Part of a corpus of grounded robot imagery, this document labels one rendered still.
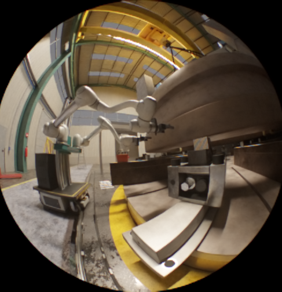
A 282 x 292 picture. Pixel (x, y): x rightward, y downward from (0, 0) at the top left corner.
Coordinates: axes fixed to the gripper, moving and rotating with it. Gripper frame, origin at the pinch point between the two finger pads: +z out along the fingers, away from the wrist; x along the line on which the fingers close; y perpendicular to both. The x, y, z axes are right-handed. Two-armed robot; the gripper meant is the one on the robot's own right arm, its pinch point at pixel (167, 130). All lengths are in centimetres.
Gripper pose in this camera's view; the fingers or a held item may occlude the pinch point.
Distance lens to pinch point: 85.7
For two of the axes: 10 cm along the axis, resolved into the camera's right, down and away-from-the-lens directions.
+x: 4.6, -1.5, -8.8
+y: 0.8, 9.9, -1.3
